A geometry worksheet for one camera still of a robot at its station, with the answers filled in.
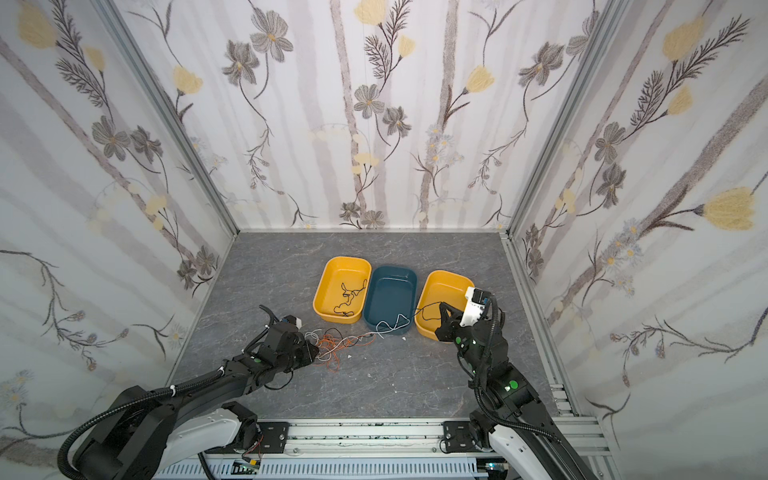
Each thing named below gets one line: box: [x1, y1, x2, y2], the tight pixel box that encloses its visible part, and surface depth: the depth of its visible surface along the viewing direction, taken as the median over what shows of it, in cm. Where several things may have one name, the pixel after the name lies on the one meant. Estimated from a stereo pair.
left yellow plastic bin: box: [312, 256, 372, 325], surface depth 103 cm
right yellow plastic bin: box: [414, 270, 475, 341], surface depth 101 cm
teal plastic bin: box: [364, 266, 417, 334], surface depth 101 cm
